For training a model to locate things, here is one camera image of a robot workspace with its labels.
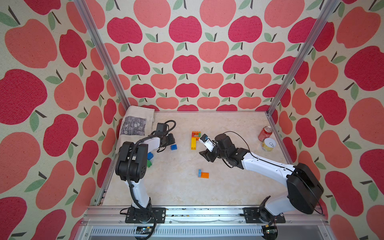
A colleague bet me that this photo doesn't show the frame post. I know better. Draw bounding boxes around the frame post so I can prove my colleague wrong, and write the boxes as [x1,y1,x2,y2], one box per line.
[266,0,341,117]
[74,0,130,110]

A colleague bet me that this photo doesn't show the dark blue lego brick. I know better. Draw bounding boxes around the dark blue lego brick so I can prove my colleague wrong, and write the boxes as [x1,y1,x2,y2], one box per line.
[147,152,154,161]

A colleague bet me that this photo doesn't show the orange lego brick small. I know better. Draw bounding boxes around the orange lego brick small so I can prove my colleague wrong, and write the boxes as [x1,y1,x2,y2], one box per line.
[200,172,210,179]

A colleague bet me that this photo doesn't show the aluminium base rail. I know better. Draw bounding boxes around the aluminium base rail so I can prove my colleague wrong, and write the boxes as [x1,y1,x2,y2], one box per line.
[74,206,336,240]

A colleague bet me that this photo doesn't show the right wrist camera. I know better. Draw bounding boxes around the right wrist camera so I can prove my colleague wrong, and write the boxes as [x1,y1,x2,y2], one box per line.
[199,134,215,152]

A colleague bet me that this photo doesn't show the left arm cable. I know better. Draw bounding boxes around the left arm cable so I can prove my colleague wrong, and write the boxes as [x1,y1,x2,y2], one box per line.
[125,119,177,232]

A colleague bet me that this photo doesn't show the left frame post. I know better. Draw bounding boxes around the left frame post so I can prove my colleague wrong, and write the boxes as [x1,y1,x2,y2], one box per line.
[74,0,130,110]

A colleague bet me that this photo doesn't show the yellow tin can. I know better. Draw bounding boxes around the yellow tin can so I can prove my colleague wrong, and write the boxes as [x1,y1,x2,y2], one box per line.
[262,138,276,152]

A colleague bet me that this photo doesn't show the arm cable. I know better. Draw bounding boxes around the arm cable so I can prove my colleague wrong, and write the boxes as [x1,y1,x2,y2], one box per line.
[125,119,177,232]
[223,130,325,215]

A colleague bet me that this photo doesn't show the folded beige towel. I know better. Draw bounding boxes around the folded beige towel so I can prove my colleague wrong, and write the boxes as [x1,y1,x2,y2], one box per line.
[115,106,155,154]

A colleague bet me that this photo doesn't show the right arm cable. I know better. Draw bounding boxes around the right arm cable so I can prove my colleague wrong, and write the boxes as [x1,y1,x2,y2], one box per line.
[223,130,325,215]

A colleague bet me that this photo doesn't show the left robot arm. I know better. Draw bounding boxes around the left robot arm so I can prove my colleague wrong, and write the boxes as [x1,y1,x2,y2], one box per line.
[115,120,176,225]

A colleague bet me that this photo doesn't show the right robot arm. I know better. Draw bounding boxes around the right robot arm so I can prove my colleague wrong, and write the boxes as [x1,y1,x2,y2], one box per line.
[199,133,324,224]

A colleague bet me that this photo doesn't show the red soda can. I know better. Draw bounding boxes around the red soda can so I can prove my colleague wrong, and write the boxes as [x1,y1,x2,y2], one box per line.
[258,126,273,142]

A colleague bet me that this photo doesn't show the right frame post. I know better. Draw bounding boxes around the right frame post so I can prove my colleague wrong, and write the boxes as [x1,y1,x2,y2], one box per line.
[266,0,341,117]

